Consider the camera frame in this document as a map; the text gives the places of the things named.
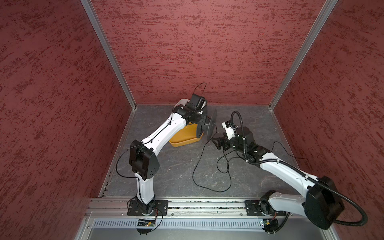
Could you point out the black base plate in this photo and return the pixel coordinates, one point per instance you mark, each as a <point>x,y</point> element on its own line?
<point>137,208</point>
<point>255,208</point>

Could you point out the aluminium mounting rail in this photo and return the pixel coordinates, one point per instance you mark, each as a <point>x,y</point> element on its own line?
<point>229,208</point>

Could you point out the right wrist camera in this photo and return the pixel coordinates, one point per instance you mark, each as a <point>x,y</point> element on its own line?
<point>232,131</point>

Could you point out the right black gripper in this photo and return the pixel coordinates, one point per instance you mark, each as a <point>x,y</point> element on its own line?
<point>220,140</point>

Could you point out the yellow plastic tray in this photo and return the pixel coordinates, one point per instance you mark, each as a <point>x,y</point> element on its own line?
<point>188,135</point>

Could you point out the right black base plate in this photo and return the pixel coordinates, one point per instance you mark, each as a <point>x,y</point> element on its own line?
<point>255,208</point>

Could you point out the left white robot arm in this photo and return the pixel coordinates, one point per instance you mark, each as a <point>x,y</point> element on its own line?
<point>186,124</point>

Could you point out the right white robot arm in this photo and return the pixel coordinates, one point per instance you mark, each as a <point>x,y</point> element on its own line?
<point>316,198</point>

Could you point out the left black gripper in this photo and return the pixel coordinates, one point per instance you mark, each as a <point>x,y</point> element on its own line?
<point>197,122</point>

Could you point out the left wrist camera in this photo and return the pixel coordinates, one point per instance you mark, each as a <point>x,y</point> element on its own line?
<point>196,103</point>

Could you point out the black corrugated conduit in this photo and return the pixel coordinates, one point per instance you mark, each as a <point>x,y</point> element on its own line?
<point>359,223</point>

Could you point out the dark grey cable spool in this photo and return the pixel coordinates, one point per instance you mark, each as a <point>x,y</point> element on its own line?
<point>207,128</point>

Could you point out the right aluminium corner post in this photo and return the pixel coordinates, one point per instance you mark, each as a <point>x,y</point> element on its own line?
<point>317,26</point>

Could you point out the aluminium corner post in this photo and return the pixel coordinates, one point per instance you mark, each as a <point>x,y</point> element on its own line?
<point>317,26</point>
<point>97,26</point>

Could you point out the left aluminium corner post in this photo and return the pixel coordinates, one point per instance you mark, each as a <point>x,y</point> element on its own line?
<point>97,26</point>

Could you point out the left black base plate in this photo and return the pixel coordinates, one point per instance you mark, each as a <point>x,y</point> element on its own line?
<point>137,208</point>

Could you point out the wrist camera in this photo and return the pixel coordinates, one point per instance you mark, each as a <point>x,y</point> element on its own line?
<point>196,103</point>
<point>232,131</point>

